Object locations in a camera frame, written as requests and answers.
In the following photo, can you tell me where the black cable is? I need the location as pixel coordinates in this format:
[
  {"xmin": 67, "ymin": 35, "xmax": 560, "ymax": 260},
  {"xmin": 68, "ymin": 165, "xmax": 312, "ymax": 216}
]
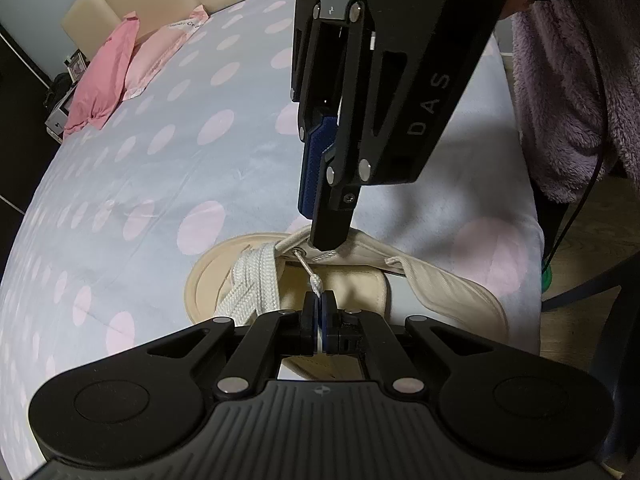
[{"xmin": 542, "ymin": 0, "xmax": 609, "ymax": 274}]

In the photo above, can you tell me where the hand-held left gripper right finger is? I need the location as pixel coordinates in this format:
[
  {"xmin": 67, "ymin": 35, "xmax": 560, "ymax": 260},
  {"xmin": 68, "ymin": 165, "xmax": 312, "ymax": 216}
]
[{"xmin": 320, "ymin": 292, "xmax": 494, "ymax": 394}]

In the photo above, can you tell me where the purple fuzzy robe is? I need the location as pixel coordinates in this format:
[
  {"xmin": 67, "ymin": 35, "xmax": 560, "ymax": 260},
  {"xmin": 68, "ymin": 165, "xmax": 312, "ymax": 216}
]
[{"xmin": 509, "ymin": 0, "xmax": 640, "ymax": 207}]

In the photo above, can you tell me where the light pink pillow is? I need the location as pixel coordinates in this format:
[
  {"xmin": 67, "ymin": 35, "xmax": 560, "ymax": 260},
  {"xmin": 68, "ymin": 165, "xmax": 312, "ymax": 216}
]
[{"xmin": 122, "ymin": 3, "xmax": 210, "ymax": 103}]

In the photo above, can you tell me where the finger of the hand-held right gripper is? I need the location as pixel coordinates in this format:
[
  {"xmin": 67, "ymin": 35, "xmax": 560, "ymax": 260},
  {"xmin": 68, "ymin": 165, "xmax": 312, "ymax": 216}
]
[
  {"xmin": 309, "ymin": 0, "xmax": 489, "ymax": 252},
  {"xmin": 289, "ymin": 2, "xmax": 342, "ymax": 218}
]

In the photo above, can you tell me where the beige headboard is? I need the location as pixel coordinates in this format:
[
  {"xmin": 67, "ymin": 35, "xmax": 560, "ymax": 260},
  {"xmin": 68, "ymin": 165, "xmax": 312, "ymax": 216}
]
[{"xmin": 60, "ymin": 0, "xmax": 302, "ymax": 52}]

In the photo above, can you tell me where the white shoelace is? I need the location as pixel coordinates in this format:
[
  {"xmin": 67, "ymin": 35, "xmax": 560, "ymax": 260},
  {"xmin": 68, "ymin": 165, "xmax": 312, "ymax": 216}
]
[{"xmin": 214, "ymin": 241, "xmax": 327, "ymax": 356}]

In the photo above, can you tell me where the dark bag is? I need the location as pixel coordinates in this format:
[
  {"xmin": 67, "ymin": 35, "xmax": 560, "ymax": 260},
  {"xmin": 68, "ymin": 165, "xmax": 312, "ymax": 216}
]
[{"xmin": 42, "ymin": 72, "xmax": 77, "ymax": 111}]

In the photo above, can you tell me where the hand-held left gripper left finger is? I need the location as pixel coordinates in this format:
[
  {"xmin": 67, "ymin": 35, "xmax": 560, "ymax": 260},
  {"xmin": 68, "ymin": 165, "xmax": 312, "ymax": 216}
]
[{"xmin": 149, "ymin": 293, "xmax": 319, "ymax": 397}]

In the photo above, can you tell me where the black wardrobe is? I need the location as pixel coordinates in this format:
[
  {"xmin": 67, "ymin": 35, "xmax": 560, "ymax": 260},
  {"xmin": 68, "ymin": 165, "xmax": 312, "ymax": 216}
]
[{"xmin": 0, "ymin": 24, "xmax": 57, "ymax": 213}]

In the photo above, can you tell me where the beige canvas shoe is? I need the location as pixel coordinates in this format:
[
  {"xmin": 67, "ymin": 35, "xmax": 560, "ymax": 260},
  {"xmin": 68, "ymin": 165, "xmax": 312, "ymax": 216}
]
[{"xmin": 184, "ymin": 227, "xmax": 511, "ymax": 384}]

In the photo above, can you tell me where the pink polka dot blanket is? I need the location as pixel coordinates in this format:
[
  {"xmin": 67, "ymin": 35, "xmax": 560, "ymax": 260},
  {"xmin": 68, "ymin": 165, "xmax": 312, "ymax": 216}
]
[{"xmin": 0, "ymin": 0, "xmax": 544, "ymax": 472}]

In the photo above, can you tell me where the small picture frame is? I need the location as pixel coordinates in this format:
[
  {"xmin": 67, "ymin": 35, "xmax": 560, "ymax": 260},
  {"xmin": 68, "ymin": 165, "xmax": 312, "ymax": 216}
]
[{"xmin": 64, "ymin": 49, "xmax": 87, "ymax": 82}]

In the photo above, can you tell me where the white box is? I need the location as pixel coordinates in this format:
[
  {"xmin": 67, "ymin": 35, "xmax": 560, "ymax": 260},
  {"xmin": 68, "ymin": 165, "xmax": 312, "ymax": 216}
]
[{"xmin": 45, "ymin": 96, "xmax": 77, "ymax": 142}]

